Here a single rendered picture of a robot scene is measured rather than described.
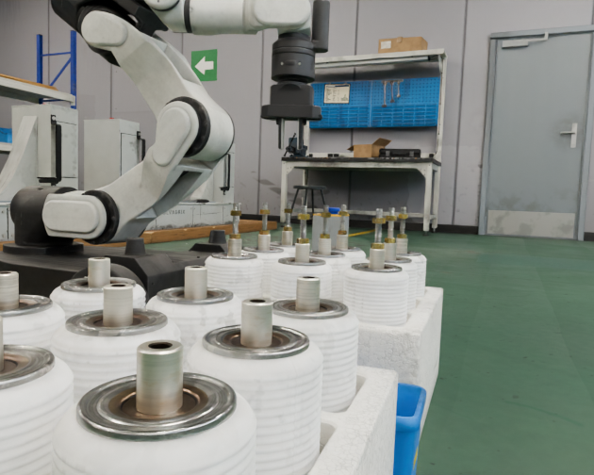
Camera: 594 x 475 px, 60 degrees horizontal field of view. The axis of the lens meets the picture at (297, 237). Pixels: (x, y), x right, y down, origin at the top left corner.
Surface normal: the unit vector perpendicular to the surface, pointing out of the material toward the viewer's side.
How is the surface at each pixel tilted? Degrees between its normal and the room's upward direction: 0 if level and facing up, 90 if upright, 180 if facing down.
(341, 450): 0
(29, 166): 90
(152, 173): 112
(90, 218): 90
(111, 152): 90
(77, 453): 57
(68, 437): 43
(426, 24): 90
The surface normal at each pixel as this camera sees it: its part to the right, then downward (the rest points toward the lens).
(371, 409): 0.04, -1.00
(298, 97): -0.11, 0.08
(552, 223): -0.38, 0.07
